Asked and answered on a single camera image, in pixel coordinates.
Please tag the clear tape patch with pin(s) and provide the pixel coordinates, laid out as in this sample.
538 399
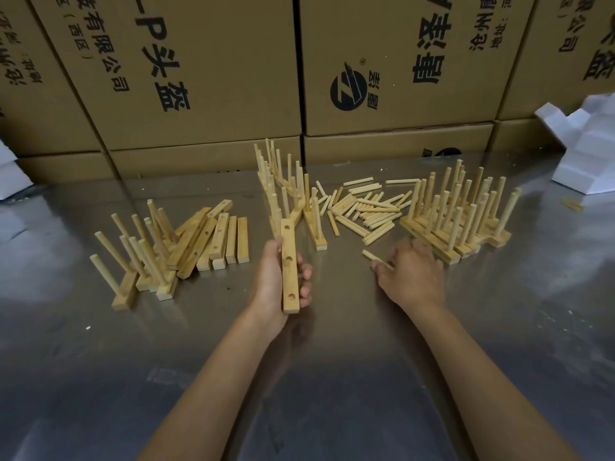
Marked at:
168 376

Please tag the pile of wooden dowels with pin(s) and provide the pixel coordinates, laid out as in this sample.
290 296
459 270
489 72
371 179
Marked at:
370 211

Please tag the pile of drilled wooden bars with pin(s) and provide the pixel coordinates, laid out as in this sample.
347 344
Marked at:
240 240

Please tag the person's left hand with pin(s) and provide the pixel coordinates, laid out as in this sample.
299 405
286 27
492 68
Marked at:
269 288

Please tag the person's left forearm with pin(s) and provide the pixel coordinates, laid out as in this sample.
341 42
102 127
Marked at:
216 393

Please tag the stack of brown cardboard boxes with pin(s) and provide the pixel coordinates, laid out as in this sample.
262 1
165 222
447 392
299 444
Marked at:
230 76

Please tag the shiny metal table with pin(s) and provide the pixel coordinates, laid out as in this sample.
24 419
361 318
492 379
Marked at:
72 364

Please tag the person's right forearm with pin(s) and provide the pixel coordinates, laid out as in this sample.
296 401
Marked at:
495 388

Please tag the person's right hand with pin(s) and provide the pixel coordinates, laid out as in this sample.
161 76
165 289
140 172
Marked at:
415 278

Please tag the stack of white foam blocks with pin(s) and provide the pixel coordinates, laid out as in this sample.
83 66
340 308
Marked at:
586 163
12 179

